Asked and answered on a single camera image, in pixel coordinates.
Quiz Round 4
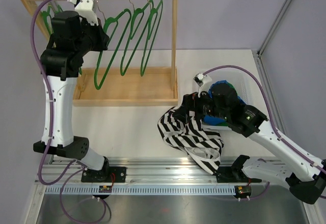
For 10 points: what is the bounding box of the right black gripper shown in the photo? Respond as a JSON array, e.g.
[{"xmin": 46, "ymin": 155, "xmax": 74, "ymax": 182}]
[{"xmin": 173, "ymin": 87, "xmax": 229, "ymax": 124}]

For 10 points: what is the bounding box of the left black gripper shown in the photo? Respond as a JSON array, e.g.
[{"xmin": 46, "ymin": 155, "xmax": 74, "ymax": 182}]
[{"xmin": 73, "ymin": 16, "xmax": 109, "ymax": 56}]

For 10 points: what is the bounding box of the green hanger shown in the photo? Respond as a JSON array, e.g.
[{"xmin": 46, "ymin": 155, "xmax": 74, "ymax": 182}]
[
  {"xmin": 55, "ymin": 5, "xmax": 63, "ymax": 13},
  {"xmin": 140, "ymin": 0, "xmax": 163, "ymax": 76},
  {"xmin": 41, "ymin": 4, "xmax": 54, "ymax": 35},
  {"xmin": 120, "ymin": 0, "xmax": 154, "ymax": 76},
  {"xmin": 93, "ymin": 0, "xmax": 131, "ymax": 90}
]

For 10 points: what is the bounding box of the blue tank top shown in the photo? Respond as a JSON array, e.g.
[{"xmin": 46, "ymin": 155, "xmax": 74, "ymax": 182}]
[{"xmin": 201, "ymin": 80, "xmax": 246, "ymax": 126}]

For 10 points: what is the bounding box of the black white striped tank top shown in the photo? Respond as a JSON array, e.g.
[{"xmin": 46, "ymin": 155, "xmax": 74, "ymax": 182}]
[{"xmin": 157, "ymin": 107, "xmax": 224, "ymax": 175}]

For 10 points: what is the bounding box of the green tank top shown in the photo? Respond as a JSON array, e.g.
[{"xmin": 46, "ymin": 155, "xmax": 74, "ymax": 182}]
[{"xmin": 203, "ymin": 80, "xmax": 234, "ymax": 126}]

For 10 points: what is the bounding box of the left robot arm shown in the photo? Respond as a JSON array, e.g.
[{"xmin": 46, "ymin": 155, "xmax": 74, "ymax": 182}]
[{"xmin": 33, "ymin": 11, "xmax": 110, "ymax": 182}]

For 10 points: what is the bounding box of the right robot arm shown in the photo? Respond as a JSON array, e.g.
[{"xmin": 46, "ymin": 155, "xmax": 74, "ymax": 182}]
[{"xmin": 172, "ymin": 83, "xmax": 325, "ymax": 204}]

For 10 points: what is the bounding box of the wooden clothes rack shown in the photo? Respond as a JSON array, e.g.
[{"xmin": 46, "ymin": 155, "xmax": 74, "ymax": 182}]
[{"xmin": 21, "ymin": 0, "xmax": 178, "ymax": 107}]

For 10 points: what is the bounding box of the white plastic basket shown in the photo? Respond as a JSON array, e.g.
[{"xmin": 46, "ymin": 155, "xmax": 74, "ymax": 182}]
[{"xmin": 193, "ymin": 68, "xmax": 253, "ymax": 131}]

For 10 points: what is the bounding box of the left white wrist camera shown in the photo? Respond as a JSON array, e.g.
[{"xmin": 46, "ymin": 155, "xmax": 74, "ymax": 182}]
[{"xmin": 69, "ymin": 0, "xmax": 99, "ymax": 26}]

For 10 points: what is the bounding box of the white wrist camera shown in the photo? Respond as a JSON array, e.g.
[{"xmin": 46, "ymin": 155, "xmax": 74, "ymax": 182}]
[
  {"xmin": 69, "ymin": 0, "xmax": 99, "ymax": 26},
  {"xmin": 194, "ymin": 73, "xmax": 212, "ymax": 98}
]

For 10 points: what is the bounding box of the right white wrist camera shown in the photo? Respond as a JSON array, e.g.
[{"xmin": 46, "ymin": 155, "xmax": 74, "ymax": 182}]
[{"xmin": 194, "ymin": 73, "xmax": 212, "ymax": 98}]

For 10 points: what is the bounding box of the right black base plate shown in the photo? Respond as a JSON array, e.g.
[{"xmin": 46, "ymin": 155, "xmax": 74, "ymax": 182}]
[{"xmin": 210, "ymin": 166, "xmax": 249, "ymax": 183}]

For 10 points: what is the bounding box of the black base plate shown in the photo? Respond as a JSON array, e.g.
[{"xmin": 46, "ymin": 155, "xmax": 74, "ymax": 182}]
[
  {"xmin": 81, "ymin": 166, "xmax": 126, "ymax": 183},
  {"xmin": 210, "ymin": 166, "xmax": 249, "ymax": 183}
]

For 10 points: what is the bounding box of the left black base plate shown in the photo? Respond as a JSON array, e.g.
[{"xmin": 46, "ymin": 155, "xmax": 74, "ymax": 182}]
[{"xmin": 81, "ymin": 166, "xmax": 126, "ymax": 183}]

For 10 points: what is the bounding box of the aluminium mounting rail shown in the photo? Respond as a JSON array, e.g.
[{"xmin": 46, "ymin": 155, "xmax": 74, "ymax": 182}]
[{"xmin": 34, "ymin": 157, "xmax": 286, "ymax": 185}]

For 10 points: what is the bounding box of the white slotted cable duct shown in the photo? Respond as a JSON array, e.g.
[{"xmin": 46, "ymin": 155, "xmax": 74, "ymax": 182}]
[{"xmin": 44, "ymin": 185, "xmax": 236, "ymax": 195}]

